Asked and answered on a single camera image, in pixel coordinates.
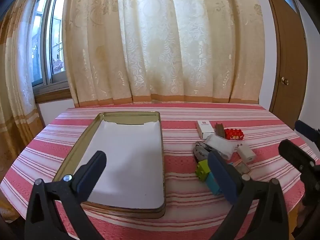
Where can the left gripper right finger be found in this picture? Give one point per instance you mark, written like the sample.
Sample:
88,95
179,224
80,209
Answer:
270,219

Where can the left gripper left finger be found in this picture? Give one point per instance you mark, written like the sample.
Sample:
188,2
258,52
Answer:
43,220

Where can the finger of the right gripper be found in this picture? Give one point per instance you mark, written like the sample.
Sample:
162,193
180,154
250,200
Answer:
309,132
295,156

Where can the blue toy brick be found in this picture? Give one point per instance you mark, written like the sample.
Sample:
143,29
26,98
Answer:
213,185

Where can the green toy brick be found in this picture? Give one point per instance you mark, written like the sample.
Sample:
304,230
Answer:
202,170

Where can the red toy brick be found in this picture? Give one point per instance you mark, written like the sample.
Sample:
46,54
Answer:
234,134

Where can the clear plastic box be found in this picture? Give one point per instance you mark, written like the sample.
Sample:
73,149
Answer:
225,147

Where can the black patterned round object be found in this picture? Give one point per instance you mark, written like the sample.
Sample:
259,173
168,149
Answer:
201,151

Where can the white charger adapter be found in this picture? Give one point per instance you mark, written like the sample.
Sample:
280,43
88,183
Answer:
245,153

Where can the brass door knob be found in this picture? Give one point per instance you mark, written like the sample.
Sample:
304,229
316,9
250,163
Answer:
285,81

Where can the gold metal tray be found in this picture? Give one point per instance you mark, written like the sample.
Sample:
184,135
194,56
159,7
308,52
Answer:
71,163

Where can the red striped tablecloth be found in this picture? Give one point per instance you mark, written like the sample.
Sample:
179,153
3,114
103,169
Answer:
192,211

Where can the brown wooden door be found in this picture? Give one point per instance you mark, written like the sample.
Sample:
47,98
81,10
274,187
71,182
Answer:
292,61

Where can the brown wooden comb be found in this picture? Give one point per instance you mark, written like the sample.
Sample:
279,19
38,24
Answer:
219,130

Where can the white red small box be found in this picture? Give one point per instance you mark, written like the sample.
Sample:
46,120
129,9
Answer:
204,129

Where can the white paper tray liner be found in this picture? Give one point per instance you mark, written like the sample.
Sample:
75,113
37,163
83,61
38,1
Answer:
133,176

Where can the left side cream curtain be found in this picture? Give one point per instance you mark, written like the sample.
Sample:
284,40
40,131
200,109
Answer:
20,120

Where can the cream patterned curtain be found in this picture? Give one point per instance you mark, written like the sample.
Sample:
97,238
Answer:
125,51

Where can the window with metal frame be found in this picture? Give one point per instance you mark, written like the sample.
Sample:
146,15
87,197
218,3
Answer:
48,72

